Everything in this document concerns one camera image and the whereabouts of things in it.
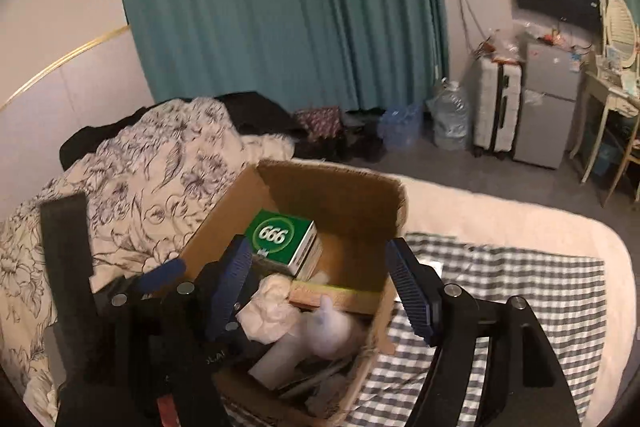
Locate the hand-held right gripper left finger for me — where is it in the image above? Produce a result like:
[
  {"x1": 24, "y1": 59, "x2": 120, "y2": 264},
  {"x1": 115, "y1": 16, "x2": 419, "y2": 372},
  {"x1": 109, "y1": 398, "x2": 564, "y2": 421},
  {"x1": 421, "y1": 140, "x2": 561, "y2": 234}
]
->
[{"x1": 57, "y1": 238, "x2": 254, "y2": 427}]

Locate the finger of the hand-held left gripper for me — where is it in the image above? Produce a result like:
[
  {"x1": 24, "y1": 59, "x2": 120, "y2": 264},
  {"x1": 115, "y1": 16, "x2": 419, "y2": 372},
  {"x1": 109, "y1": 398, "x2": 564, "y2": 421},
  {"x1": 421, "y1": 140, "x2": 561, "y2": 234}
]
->
[
  {"x1": 131, "y1": 258, "x2": 187, "y2": 297},
  {"x1": 39, "y1": 195, "x2": 103, "y2": 385}
]

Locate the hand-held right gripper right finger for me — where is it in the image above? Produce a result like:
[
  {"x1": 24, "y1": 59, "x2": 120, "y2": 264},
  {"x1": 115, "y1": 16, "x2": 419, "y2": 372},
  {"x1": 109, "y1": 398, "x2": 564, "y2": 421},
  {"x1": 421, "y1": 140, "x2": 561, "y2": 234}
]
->
[{"x1": 386, "y1": 236, "x2": 581, "y2": 427}]

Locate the cream lace cloth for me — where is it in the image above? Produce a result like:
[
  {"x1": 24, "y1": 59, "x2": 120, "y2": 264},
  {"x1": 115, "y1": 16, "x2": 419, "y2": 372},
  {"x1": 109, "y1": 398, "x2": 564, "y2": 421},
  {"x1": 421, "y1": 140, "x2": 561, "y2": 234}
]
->
[{"x1": 235, "y1": 274, "x2": 311, "y2": 343}]

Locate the green white medicine box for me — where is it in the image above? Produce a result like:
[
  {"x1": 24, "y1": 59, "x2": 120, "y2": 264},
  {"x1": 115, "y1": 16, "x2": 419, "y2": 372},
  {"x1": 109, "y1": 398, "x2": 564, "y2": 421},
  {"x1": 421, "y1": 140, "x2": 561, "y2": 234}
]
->
[{"x1": 244, "y1": 209, "x2": 323, "y2": 278}]

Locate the tan medicine box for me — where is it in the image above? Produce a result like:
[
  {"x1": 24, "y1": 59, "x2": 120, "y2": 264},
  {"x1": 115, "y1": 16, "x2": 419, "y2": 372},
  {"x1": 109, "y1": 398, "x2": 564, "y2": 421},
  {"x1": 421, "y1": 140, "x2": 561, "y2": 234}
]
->
[{"x1": 289, "y1": 279, "x2": 381, "y2": 315}]

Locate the white plush toy blue star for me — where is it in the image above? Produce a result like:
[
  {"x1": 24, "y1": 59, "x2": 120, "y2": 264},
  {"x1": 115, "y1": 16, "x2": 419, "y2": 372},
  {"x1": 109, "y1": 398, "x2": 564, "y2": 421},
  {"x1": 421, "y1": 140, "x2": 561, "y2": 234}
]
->
[{"x1": 305, "y1": 294, "x2": 371, "y2": 358}]

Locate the white plastic bottle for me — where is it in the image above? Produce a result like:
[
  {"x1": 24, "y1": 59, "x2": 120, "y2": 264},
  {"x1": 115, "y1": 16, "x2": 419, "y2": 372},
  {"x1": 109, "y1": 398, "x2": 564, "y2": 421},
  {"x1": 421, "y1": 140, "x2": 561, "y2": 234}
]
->
[{"x1": 248, "y1": 327, "x2": 321, "y2": 390}]

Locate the torn cardboard box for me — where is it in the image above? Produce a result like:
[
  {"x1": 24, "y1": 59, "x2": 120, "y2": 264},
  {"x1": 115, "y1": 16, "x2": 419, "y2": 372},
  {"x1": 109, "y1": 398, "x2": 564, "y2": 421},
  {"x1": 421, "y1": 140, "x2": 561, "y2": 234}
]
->
[{"x1": 177, "y1": 159, "x2": 408, "y2": 427}]

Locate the grey white checked cloth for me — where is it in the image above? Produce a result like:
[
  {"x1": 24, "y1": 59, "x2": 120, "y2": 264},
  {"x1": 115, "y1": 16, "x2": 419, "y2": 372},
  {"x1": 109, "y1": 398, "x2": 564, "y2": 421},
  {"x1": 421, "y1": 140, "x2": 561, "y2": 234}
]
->
[{"x1": 225, "y1": 232, "x2": 608, "y2": 427}]

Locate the floral duvet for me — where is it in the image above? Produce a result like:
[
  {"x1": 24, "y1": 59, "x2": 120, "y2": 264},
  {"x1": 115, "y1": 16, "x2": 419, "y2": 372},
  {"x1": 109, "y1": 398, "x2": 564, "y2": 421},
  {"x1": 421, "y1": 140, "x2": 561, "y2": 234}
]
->
[{"x1": 0, "y1": 97, "x2": 296, "y2": 423}]

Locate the pack of water bottles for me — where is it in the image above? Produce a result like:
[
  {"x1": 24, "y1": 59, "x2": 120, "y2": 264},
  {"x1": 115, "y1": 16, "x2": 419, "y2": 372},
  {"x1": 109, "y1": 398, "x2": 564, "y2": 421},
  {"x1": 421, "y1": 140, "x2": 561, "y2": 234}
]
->
[{"x1": 377, "y1": 104, "x2": 424, "y2": 150}]

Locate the large clear water bottle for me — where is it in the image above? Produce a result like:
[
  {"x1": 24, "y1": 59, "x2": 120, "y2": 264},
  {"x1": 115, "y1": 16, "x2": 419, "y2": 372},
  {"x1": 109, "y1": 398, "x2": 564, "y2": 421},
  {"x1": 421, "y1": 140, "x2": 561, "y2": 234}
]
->
[{"x1": 430, "y1": 79, "x2": 471, "y2": 152}]

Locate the red patterned bag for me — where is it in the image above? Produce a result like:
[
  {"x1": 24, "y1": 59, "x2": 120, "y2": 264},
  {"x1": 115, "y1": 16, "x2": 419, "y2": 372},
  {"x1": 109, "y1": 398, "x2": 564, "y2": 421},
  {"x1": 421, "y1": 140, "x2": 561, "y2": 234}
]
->
[{"x1": 295, "y1": 107, "x2": 344, "y2": 140}]

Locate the white suitcase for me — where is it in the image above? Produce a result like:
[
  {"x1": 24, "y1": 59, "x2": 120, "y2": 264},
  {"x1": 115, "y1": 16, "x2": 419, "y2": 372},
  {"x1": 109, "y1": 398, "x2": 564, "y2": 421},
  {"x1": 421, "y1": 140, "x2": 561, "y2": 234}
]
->
[{"x1": 472, "y1": 54, "x2": 524, "y2": 158}]

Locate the grey fridge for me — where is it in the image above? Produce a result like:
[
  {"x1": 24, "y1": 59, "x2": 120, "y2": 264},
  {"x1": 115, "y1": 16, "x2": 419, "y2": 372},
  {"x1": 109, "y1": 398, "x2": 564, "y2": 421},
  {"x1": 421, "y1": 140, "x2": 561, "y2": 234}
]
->
[{"x1": 512, "y1": 39, "x2": 582, "y2": 170}]

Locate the cream dressing table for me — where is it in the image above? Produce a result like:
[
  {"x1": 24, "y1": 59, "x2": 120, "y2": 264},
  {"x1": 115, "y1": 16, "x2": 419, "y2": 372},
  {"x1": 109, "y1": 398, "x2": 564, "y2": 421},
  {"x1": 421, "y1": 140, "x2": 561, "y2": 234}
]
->
[{"x1": 570, "y1": 57, "x2": 640, "y2": 208}]

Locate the oval cream mirror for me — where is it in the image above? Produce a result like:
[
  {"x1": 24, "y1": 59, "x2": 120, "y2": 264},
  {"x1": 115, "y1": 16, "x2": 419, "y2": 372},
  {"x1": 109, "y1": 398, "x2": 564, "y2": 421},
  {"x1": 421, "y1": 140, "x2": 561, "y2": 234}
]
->
[{"x1": 602, "y1": 0, "x2": 640, "y2": 60}]

